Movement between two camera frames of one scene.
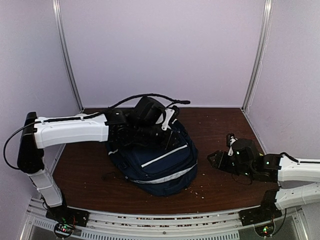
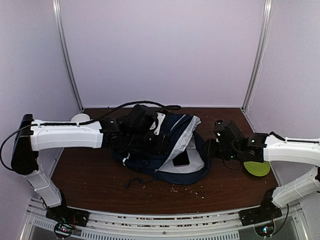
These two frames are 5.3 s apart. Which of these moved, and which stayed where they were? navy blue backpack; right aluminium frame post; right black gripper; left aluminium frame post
Moved: navy blue backpack; right black gripper
Stayed: right aluminium frame post; left aluminium frame post
